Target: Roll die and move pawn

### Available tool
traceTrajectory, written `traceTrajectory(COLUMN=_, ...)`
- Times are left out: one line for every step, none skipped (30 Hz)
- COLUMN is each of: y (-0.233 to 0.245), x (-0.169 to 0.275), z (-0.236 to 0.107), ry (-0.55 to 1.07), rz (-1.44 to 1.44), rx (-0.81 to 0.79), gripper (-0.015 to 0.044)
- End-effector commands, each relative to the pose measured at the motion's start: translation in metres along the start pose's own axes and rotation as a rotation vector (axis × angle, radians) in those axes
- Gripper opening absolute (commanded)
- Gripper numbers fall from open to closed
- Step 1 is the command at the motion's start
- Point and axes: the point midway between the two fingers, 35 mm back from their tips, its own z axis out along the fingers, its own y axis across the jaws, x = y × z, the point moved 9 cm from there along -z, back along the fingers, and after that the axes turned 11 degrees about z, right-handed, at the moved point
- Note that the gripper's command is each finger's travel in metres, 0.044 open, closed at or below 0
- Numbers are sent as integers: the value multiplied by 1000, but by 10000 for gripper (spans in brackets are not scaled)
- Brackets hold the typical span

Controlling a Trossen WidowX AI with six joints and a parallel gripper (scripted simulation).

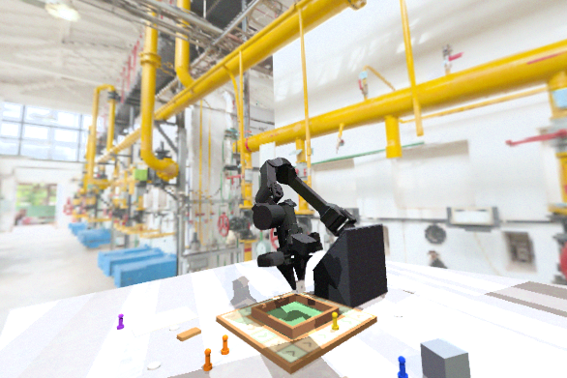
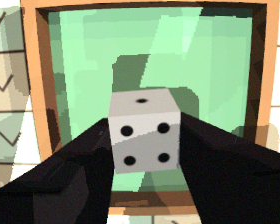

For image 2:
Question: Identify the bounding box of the white die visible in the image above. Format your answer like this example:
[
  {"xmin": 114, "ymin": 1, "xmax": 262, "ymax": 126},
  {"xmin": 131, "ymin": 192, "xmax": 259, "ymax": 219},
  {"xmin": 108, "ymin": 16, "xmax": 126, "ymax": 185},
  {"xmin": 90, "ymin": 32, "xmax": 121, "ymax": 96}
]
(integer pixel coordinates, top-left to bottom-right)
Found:
[{"xmin": 107, "ymin": 88, "xmax": 180, "ymax": 175}]

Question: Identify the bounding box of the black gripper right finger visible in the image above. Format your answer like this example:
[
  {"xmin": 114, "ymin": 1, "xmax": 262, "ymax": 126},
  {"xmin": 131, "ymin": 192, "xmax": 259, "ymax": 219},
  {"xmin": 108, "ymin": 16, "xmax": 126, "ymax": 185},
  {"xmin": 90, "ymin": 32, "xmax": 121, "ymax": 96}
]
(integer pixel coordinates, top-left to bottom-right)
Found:
[{"xmin": 179, "ymin": 112, "xmax": 280, "ymax": 224}]

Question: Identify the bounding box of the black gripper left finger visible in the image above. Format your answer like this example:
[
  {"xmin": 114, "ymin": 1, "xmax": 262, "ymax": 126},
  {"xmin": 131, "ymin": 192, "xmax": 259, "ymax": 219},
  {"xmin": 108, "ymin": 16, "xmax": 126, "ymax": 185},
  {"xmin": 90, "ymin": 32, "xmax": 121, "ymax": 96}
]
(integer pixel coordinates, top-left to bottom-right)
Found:
[{"xmin": 0, "ymin": 117, "xmax": 115, "ymax": 224}]

